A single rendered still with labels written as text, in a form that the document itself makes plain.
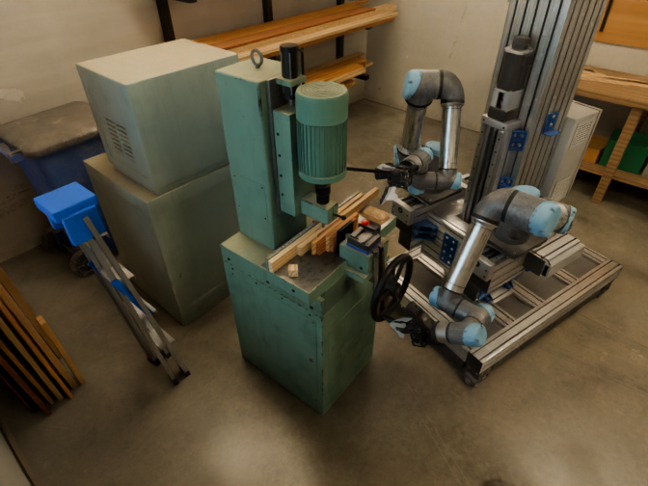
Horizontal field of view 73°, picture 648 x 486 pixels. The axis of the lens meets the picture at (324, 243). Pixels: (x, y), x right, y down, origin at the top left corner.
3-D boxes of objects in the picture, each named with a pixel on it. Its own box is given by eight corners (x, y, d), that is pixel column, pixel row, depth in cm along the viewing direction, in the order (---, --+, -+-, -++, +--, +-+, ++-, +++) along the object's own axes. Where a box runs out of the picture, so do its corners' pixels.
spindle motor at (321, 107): (326, 191, 151) (326, 103, 132) (288, 175, 160) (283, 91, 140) (356, 171, 162) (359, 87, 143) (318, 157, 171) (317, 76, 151)
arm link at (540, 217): (544, 196, 183) (512, 187, 139) (581, 208, 175) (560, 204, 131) (531, 222, 186) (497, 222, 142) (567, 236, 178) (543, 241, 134)
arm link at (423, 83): (421, 175, 217) (445, 81, 172) (391, 174, 218) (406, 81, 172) (419, 157, 224) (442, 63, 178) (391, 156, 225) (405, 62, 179)
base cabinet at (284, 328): (323, 418, 213) (321, 319, 169) (240, 357, 241) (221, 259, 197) (373, 357, 241) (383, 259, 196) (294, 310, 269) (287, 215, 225)
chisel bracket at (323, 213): (327, 229, 169) (327, 210, 164) (300, 216, 176) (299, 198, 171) (338, 220, 174) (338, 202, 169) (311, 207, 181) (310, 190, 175)
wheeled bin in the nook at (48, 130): (78, 287, 285) (12, 152, 225) (41, 254, 312) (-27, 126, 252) (162, 240, 324) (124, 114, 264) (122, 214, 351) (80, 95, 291)
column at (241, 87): (274, 252, 187) (256, 82, 142) (238, 232, 198) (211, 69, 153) (307, 228, 201) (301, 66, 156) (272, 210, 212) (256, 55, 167)
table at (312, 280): (330, 318, 152) (330, 306, 149) (266, 281, 167) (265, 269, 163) (415, 234, 189) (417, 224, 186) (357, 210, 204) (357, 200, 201)
